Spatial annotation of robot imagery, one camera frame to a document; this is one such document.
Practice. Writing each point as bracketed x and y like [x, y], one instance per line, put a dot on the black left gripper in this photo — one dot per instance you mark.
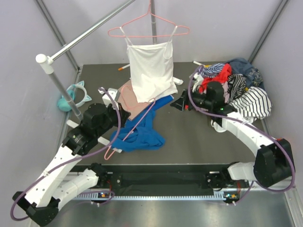
[124, 115]

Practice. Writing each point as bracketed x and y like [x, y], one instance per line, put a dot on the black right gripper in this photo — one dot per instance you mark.
[183, 101]

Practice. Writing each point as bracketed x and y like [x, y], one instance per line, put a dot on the blue tank top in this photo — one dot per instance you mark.
[138, 138]

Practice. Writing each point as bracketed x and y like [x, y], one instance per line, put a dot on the pink wire hanger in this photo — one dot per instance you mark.
[137, 132]

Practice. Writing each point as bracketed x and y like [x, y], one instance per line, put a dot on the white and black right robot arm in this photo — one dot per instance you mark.
[273, 158]

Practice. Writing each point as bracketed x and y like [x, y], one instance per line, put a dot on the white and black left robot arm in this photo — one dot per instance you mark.
[44, 198]

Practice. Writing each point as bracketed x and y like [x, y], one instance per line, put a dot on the white cloth near arm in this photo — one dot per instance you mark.
[217, 127]

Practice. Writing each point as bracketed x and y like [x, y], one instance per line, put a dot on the white camisole top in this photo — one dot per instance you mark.
[151, 69]

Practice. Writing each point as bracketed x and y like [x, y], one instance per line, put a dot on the pink hanger with white top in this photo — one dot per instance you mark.
[145, 26]

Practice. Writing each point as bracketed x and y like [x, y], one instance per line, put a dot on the brown cardboard sheet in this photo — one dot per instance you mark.
[128, 100]

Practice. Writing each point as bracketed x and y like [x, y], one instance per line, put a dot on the white marker near clothes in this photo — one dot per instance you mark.
[198, 63]

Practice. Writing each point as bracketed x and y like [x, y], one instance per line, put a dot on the blue white striped cloth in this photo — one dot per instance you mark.
[210, 71]

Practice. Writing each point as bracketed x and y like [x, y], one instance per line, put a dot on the pale pink garment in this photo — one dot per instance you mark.
[226, 93]

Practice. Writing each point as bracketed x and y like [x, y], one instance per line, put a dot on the white orange tipped marker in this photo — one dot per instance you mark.
[124, 67]

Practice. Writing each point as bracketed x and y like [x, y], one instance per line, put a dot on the teal cat ear headphones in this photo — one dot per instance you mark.
[63, 105]

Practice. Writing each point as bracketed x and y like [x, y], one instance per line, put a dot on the red garment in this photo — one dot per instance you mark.
[222, 77]

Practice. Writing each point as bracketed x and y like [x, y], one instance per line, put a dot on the black white striped shirt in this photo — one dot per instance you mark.
[252, 103]

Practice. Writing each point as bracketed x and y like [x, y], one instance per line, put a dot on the grey blue denim garment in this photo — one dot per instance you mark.
[251, 73]

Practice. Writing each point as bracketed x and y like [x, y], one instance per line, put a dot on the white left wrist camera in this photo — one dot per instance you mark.
[109, 95]

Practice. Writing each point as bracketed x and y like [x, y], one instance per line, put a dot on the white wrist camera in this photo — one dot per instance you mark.
[197, 84]
[109, 95]

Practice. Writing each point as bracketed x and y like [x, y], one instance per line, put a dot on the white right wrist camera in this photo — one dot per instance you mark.
[197, 84]

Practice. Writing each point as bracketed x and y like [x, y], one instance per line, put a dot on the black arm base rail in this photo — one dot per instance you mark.
[164, 180]

